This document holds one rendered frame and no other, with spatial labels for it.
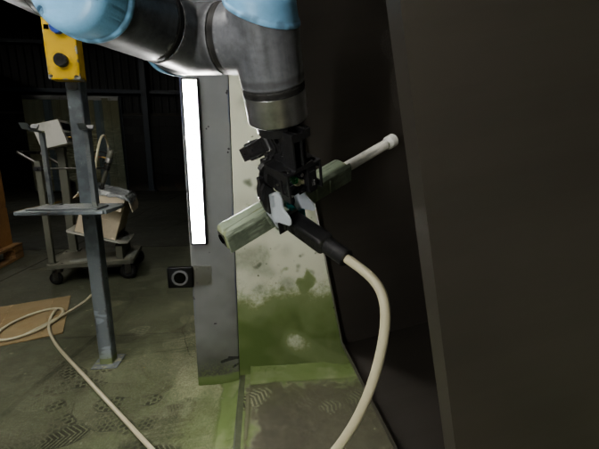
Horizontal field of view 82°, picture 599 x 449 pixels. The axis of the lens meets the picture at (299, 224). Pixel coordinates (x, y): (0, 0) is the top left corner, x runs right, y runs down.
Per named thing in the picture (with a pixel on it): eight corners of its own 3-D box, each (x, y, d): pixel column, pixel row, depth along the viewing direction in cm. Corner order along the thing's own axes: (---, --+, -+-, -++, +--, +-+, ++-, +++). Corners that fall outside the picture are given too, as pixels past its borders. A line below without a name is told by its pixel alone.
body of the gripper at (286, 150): (290, 208, 55) (279, 139, 48) (258, 189, 61) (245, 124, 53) (324, 188, 59) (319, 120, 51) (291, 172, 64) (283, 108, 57)
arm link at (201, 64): (118, -14, 44) (201, -24, 40) (179, 18, 55) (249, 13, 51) (122, 65, 46) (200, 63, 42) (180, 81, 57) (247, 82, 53)
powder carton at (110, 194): (83, 218, 310) (93, 176, 307) (134, 231, 324) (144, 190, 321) (61, 231, 260) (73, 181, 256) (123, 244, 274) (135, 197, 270)
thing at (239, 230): (287, 291, 49) (208, 220, 63) (291, 311, 52) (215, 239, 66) (471, 157, 71) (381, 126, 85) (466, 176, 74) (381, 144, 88)
